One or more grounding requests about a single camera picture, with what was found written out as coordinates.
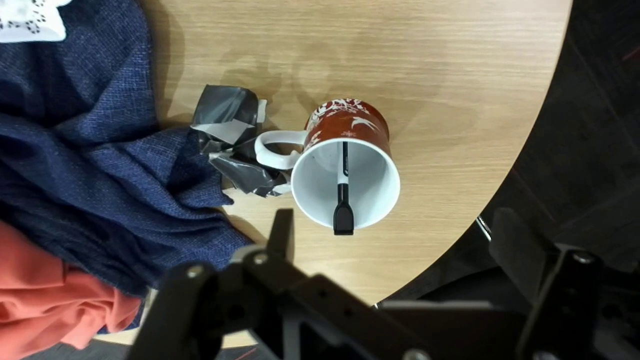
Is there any white lace doily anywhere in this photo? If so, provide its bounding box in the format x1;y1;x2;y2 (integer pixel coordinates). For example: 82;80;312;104
0;0;72;45

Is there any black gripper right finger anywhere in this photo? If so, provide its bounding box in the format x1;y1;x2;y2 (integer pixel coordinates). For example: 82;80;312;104
490;208;640;360

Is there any orange cloth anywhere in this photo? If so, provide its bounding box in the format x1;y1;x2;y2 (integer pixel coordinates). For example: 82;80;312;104
0;224;143;360

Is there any small black white brush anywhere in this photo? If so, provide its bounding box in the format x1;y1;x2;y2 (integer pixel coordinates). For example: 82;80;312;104
335;142;355;237

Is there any navy blue cloth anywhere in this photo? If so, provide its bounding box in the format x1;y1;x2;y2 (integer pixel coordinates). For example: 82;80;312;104
0;0;248;294

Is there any red and white mug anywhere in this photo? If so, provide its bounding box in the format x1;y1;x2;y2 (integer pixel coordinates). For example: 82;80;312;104
254;99;401;237

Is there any round wooden table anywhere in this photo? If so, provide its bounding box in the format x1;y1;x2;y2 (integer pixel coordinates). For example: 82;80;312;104
92;0;576;350

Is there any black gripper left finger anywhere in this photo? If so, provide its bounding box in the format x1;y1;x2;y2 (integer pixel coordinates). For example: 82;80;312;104
127;208;375;360

